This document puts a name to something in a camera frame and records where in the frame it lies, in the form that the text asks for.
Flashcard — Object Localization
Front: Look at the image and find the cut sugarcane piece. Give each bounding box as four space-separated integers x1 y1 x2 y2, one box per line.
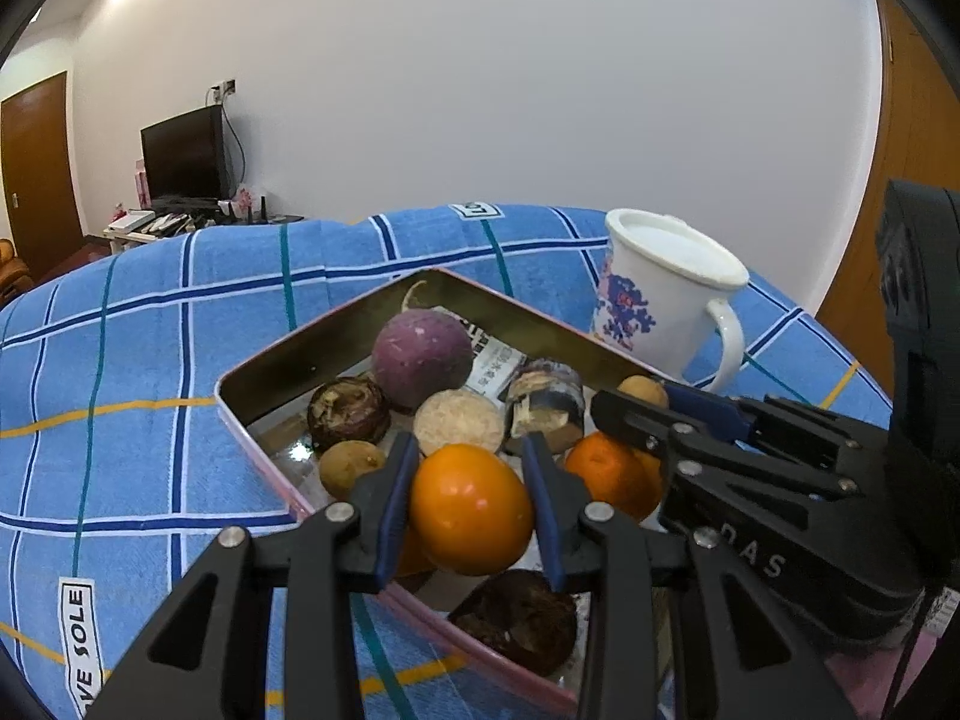
413 388 505 455

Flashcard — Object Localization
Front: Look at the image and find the wooden door right side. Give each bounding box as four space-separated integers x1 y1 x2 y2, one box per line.
817 0 958 394

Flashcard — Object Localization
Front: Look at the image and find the small brown longan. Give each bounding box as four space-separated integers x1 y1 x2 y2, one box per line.
319 440 386 500

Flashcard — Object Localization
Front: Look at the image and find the orange tangerine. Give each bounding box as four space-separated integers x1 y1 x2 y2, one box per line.
410 444 534 575

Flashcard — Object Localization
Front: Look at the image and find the dark round chestnut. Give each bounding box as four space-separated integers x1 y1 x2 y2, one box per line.
448 569 579 676

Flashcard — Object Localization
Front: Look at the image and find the blue plaid tablecloth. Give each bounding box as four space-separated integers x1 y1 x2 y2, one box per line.
2 203 607 718

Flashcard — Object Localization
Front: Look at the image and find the white tv stand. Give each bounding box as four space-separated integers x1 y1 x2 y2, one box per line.
101 195 302 254

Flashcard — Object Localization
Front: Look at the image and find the orange leather sofa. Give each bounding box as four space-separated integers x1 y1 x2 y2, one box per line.
0 239 34 307

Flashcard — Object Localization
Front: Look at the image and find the white floral mug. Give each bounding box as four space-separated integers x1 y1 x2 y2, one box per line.
590 208 748 392

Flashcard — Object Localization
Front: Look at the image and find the dark brown water chestnut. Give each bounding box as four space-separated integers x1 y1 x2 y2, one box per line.
306 377 391 452

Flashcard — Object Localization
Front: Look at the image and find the printed paper in tin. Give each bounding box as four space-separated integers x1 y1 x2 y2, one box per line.
436 305 527 401

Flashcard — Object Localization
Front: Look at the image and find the brown wooden door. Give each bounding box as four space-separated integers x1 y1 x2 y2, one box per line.
2 71 85 277

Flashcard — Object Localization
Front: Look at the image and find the purple round radish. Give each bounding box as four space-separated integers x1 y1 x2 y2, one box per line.
371 280 473 411

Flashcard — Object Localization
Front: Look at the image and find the black television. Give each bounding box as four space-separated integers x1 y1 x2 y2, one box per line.
140 104 231 200

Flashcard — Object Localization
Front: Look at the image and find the pink metal tin box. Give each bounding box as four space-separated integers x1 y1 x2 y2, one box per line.
213 266 692 717

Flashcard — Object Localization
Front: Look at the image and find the small yellow longan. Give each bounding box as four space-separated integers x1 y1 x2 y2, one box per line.
617 376 670 408

